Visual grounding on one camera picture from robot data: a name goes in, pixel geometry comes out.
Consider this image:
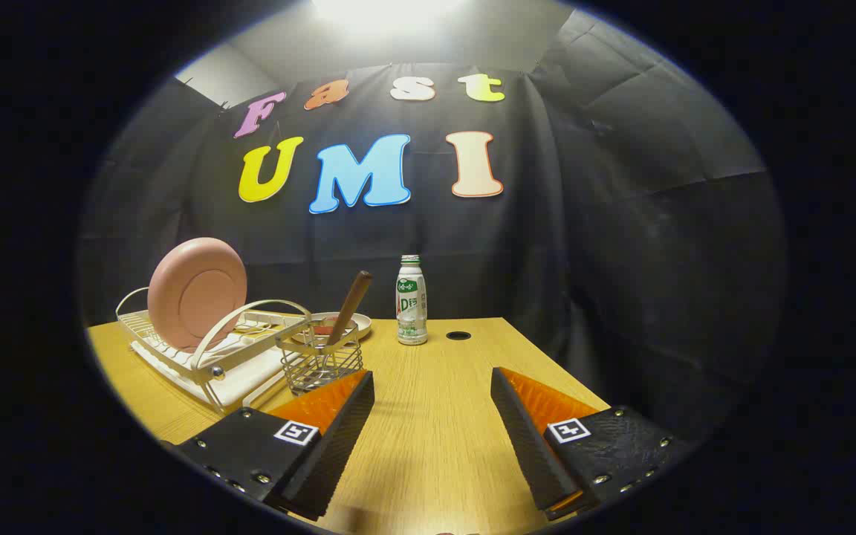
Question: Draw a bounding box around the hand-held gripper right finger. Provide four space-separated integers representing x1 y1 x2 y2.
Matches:
490 366 696 521

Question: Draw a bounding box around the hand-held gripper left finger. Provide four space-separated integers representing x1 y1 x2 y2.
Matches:
163 369 375 521

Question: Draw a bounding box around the metal wire basket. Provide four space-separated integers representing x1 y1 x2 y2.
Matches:
276 320 364 395

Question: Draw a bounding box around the brown wooden spoon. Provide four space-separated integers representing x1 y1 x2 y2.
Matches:
324 270 373 348

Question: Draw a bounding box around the white wire dish rack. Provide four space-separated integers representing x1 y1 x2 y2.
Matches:
116 288 314 391

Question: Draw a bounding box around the pink plate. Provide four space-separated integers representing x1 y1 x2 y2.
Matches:
147 238 248 353

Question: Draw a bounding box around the beige round plate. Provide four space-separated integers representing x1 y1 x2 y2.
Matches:
291 312 372 344

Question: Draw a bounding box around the white drip tray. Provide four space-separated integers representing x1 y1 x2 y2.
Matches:
131 331 302 415

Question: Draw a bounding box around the white drink bottle green label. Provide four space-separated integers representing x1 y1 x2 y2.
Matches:
396 255 429 346

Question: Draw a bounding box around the black backdrop cloth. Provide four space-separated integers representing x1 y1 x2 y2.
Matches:
79 59 789 447

